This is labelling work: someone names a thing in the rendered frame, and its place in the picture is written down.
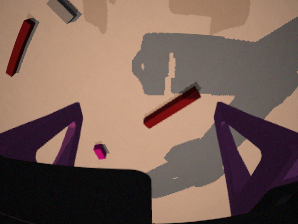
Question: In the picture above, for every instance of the dark magenta rod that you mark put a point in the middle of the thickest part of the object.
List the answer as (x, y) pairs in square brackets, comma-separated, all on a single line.
[(100, 151)]

